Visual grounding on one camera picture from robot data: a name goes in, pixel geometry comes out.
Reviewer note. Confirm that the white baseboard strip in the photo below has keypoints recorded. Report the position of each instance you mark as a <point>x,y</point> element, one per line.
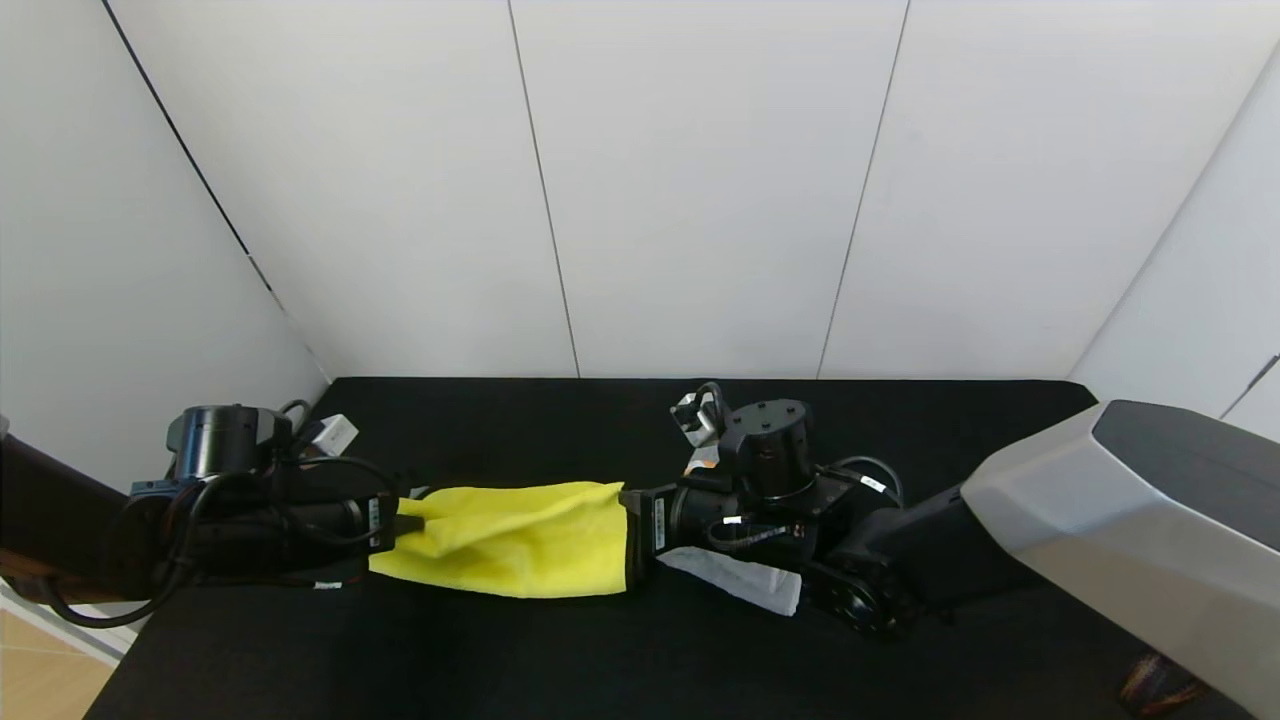
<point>70,625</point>

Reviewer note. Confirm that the yellow microfiber towel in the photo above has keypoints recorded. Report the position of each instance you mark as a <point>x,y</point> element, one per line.
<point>520,540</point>

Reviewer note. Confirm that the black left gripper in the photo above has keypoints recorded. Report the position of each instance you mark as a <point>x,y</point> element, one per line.
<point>379,522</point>

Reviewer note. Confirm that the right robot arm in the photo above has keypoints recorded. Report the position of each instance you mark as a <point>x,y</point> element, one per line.
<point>1150,500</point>

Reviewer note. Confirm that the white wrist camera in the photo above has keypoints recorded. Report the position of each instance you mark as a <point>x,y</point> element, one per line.
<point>335,435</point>
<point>695,415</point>

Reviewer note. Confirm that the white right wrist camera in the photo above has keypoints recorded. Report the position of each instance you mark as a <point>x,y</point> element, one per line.
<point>695,415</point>

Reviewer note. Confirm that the grey towel with orange marks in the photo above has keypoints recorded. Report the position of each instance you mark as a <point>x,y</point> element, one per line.
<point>745,580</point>

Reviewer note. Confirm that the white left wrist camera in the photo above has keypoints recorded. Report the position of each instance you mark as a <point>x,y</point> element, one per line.
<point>335,435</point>

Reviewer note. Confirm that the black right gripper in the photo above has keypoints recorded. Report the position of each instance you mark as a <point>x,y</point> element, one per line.
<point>652,524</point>

